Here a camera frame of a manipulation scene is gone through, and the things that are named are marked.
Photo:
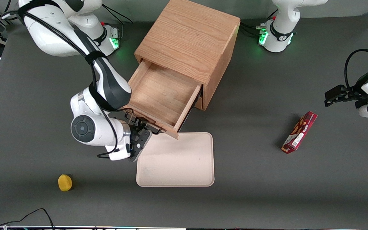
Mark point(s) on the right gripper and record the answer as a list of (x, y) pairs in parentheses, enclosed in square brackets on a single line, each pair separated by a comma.
[(136, 129)]

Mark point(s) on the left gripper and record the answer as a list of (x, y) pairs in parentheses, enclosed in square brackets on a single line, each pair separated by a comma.
[(355, 94)]

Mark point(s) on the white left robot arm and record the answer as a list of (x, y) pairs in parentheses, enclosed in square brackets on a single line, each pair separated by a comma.
[(279, 35)]

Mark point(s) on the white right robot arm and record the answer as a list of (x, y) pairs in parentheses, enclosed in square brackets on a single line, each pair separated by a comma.
[(85, 127)]

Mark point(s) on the wooden drawer cabinet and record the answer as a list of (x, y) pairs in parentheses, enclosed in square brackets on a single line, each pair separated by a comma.
[(190, 35)]

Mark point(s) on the red snack box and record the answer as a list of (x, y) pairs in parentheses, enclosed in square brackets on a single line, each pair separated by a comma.
[(299, 132)]

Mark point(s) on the beige plastic tray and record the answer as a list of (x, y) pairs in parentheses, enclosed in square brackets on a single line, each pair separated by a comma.
[(177, 163)]

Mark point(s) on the yellow lemon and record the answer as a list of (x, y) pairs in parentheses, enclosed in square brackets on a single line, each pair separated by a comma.
[(65, 182)]

